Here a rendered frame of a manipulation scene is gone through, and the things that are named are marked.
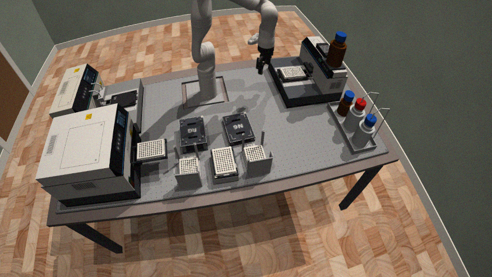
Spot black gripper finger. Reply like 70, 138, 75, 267
256, 56, 268, 75
266, 52, 273, 65

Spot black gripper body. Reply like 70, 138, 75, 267
258, 46, 274, 61

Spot red bottle cap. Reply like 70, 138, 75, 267
355, 98, 366, 110

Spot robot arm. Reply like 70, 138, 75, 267
191, 0, 278, 100

